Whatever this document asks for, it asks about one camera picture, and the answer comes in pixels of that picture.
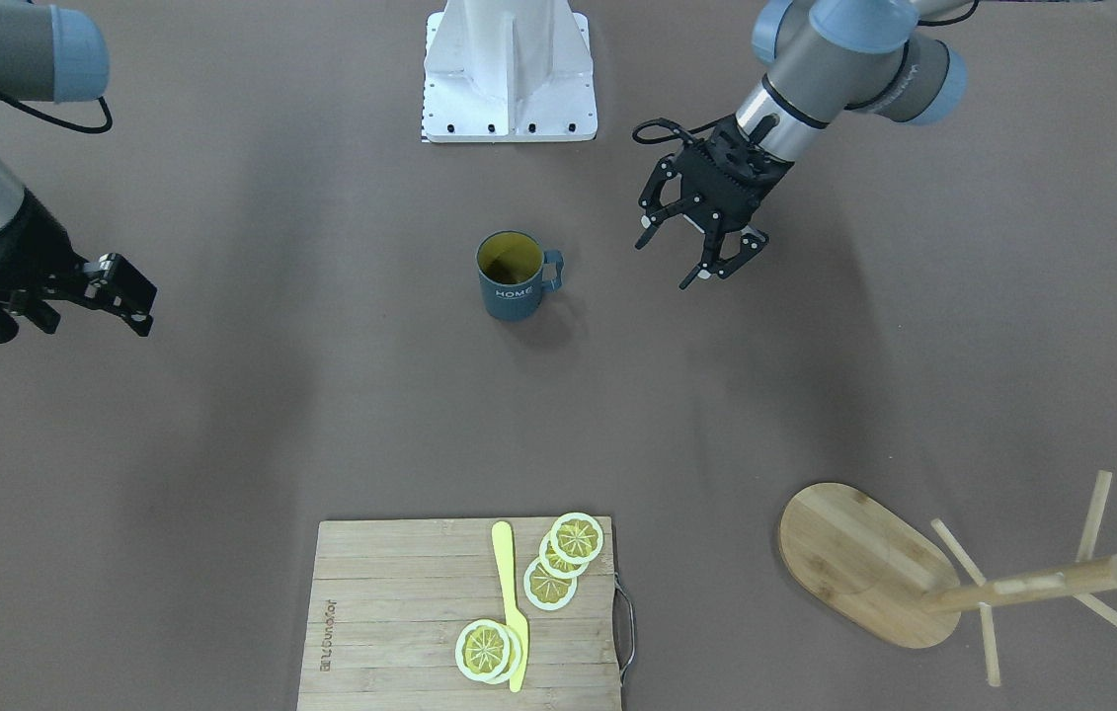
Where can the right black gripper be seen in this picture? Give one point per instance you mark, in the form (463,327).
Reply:
(37,246)

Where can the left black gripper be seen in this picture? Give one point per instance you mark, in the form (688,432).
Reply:
(671,190)

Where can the dark blue mug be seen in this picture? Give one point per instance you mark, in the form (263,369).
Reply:
(515,273)

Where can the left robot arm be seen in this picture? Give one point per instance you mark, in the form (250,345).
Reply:
(821,59)

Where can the wooden cup storage rack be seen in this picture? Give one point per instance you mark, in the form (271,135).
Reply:
(873,568)

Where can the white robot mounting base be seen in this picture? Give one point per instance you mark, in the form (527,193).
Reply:
(508,71)

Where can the yellow plastic knife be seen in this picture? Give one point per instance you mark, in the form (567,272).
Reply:
(503,546)

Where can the lemon slice back of trio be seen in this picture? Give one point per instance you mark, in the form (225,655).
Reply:
(545,591)

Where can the wooden cutting board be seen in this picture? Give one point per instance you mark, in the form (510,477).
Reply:
(389,598)

